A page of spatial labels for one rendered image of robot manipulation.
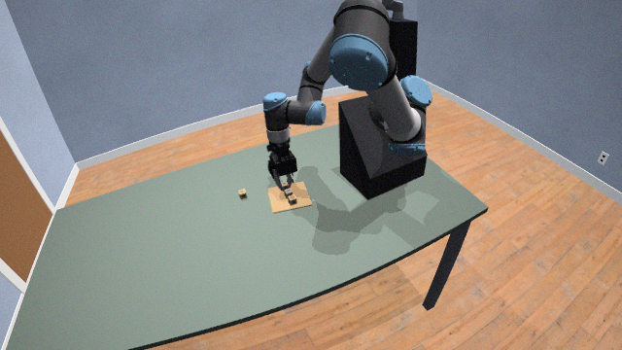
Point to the beige flat mat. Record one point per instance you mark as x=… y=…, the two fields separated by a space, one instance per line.
x=279 y=203

